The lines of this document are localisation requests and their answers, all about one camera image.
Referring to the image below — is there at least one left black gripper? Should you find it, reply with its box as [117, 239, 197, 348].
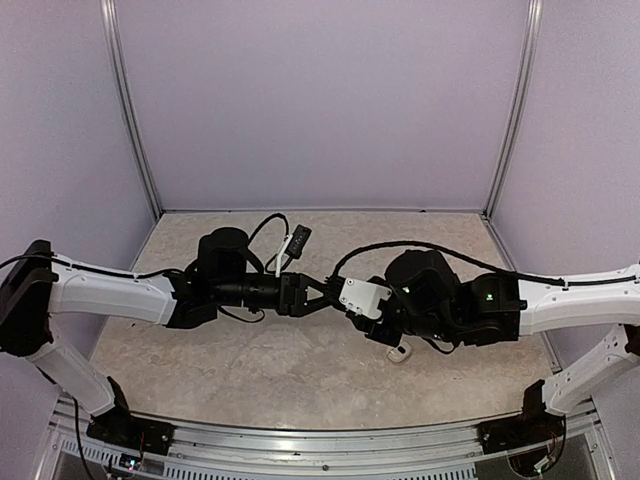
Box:
[214, 271, 337, 317]

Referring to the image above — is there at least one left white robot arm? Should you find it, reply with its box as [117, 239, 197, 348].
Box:
[1, 227, 331, 445]

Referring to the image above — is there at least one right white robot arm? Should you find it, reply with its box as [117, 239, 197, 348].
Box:
[338, 250, 639, 444]

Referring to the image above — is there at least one white earbud charging case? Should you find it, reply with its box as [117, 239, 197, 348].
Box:
[386, 342, 412, 365]

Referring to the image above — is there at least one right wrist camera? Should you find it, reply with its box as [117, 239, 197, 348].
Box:
[338, 278, 392, 320]

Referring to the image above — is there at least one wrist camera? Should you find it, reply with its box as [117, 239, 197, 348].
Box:
[338, 278, 392, 320]
[274, 224, 312, 277]

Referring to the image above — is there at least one right camera cable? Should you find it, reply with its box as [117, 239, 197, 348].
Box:
[324, 241, 640, 296]

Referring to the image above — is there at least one camera cable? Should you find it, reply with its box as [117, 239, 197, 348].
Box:
[324, 241, 640, 296]
[248, 213, 294, 251]

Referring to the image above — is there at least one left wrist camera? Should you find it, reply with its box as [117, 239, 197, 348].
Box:
[274, 224, 312, 277]

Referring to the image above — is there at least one left camera cable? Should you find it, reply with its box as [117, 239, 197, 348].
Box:
[248, 213, 294, 251]

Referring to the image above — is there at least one front aluminium rail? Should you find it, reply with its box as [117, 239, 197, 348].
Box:
[47, 394, 606, 480]

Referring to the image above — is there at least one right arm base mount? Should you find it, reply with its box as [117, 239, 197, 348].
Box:
[477, 413, 566, 454]

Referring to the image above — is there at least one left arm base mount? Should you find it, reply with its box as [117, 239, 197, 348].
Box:
[87, 408, 175, 456]

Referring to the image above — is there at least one right aluminium frame post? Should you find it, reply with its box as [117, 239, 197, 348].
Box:
[483, 0, 544, 223]

